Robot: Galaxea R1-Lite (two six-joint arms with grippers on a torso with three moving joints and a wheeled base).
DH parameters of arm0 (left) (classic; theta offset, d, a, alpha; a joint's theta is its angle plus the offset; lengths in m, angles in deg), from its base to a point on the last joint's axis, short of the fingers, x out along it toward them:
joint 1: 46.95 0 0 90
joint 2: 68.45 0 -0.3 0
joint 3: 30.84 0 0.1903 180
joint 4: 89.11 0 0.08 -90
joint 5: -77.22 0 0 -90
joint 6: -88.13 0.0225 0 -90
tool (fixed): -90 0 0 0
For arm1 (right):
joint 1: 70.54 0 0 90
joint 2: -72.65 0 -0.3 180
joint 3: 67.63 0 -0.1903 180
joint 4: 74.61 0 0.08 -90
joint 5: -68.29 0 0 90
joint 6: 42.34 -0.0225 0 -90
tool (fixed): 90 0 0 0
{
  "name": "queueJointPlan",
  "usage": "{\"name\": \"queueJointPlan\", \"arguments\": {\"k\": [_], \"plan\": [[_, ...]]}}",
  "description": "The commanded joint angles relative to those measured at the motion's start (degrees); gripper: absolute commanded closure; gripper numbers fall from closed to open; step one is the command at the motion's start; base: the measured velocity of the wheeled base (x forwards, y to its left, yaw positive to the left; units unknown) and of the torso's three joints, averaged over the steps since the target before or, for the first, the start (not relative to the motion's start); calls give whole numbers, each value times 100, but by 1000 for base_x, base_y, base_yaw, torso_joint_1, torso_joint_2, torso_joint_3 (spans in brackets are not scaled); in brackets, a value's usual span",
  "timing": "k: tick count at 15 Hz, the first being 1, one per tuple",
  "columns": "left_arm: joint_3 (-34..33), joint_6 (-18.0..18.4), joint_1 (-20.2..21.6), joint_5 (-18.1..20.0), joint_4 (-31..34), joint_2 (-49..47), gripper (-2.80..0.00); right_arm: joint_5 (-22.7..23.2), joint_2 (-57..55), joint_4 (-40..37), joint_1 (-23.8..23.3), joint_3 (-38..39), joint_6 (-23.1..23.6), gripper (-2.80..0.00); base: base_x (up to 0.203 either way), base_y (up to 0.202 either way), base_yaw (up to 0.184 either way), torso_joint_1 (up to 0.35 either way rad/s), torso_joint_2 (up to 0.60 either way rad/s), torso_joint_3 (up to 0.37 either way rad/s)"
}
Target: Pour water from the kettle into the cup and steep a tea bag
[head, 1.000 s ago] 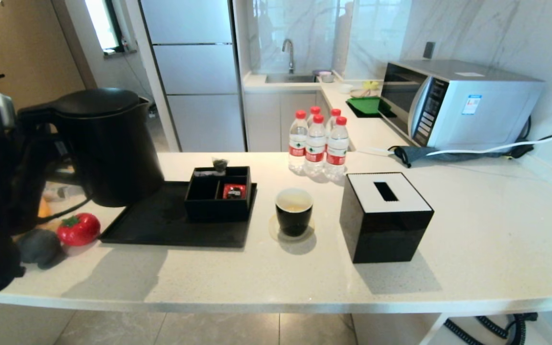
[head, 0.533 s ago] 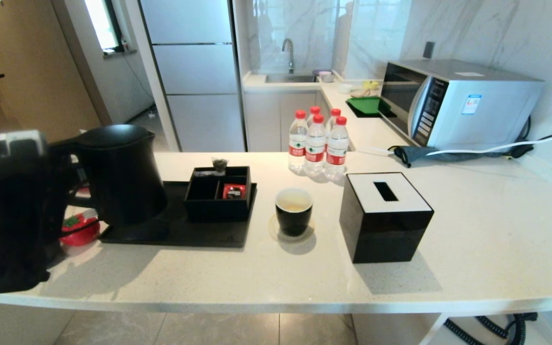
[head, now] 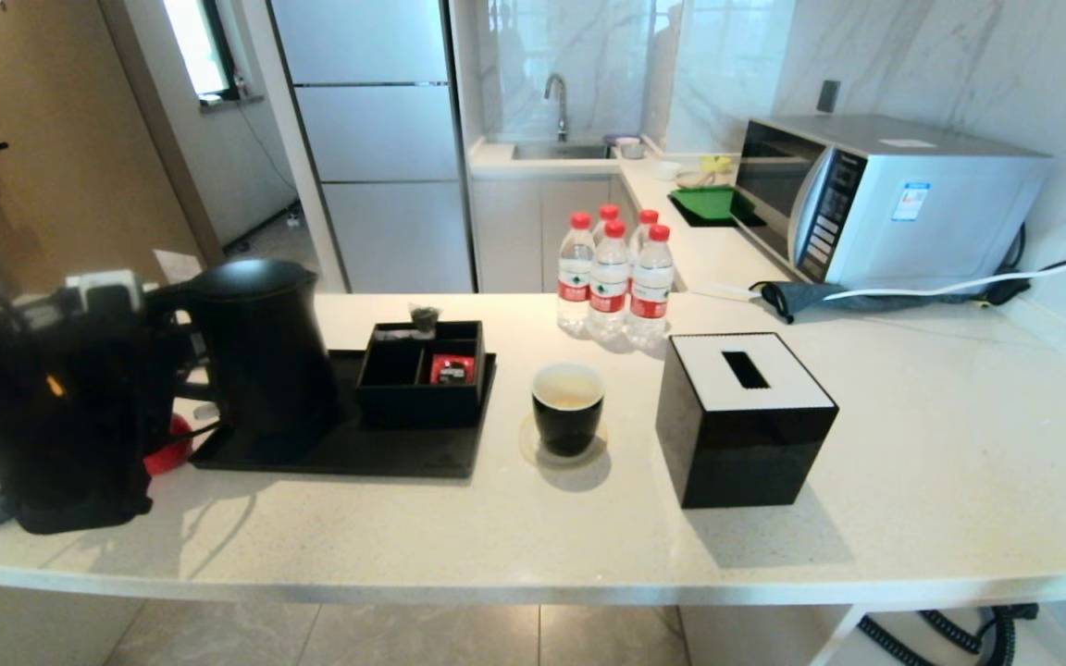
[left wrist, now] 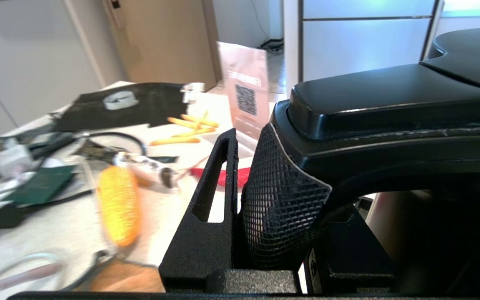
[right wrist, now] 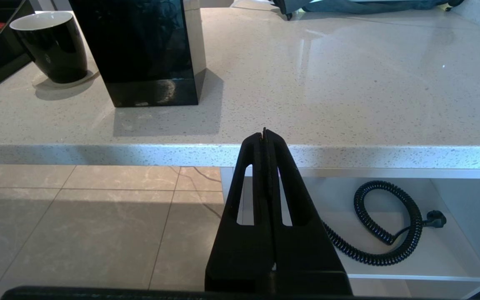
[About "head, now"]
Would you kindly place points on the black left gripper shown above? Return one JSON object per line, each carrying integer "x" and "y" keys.
{"x": 98, "y": 356}

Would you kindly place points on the black electric kettle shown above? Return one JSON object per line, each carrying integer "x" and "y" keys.
{"x": 265, "y": 361}

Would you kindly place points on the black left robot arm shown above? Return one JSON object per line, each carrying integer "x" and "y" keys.
{"x": 33, "y": 462}

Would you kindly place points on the clear sachet of dark tea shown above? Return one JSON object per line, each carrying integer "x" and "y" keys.
{"x": 425, "y": 318}

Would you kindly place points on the red coffee sachet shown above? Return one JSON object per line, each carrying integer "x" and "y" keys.
{"x": 452, "y": 369}

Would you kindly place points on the small paper card sign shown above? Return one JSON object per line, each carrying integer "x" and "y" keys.
{"x": 177, "y": 264}

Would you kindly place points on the red toy tomato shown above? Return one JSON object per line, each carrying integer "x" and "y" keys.
{"x": 170, "y": 453}

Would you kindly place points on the black serving tray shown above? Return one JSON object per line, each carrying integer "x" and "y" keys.
{"x": 357, "y": 455}

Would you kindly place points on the black compartment organizer box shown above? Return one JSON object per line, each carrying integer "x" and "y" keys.
{"x": 417, "y": 407}

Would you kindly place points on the window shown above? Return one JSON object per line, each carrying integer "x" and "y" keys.
{"x": 195, "y": 46}

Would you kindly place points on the white base cabinet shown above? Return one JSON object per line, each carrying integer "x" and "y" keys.
{"x": 514, "y": 231}

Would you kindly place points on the clear round coaster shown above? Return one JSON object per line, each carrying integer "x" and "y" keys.
{"x": 526, "y": 446}

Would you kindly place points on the black cup white inside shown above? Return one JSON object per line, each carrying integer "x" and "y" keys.
{"x": 568, "y": 427}

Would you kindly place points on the water bottles red caps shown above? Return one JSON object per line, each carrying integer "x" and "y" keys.
{"x": 575, "y": 277}
{"x": 650, "y": 296}

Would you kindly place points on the steel kitchen sink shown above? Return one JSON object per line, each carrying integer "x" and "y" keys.
{"x": 556, "y": 151}

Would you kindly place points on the water bottle red cap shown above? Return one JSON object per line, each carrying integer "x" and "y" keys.
{"x": 609, "y": 291}
{"x": 606, "y": 215}
{"x": 646, "y": 218}

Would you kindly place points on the chrome kitchen faucet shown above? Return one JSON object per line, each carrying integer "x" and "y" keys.
{"x": 560, "y": 100}

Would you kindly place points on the purple bowl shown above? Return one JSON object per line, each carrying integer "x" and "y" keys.
{"x": 624, "y": 143}

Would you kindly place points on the small white bowl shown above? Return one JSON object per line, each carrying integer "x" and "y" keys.
{"x": 666, "y": 170}

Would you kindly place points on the green plastic tray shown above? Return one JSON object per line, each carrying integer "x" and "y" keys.
{"x": 704, "y": 202}

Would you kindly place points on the black tissue box white top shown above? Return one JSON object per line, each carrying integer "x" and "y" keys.
{"x": 737, "y": 453}

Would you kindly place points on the yellow bowl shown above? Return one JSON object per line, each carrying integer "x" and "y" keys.
{"x": 716, "y": 165}

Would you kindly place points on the silver microwave oven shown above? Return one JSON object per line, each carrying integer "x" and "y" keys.
{"x": 940, "y": 222}

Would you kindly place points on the grey wall outlet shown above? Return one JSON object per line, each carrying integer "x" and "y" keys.
{"x": 827, "y": 97}

